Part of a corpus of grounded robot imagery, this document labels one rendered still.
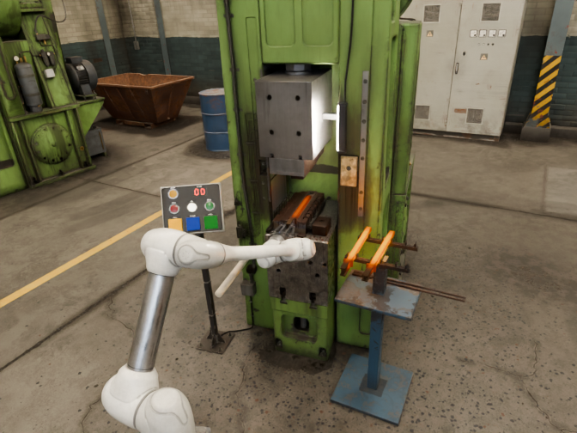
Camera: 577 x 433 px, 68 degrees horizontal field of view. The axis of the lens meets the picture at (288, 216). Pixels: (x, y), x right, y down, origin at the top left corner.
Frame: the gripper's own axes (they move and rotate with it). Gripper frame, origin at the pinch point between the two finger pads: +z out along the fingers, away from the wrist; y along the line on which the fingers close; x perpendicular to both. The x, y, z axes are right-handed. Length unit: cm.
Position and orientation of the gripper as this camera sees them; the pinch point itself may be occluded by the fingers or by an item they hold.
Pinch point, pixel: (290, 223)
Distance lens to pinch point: 239.4
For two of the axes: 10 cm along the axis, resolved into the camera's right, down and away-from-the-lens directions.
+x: -0.4, -8.9, -4.5
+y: 9.5, 1.1, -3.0
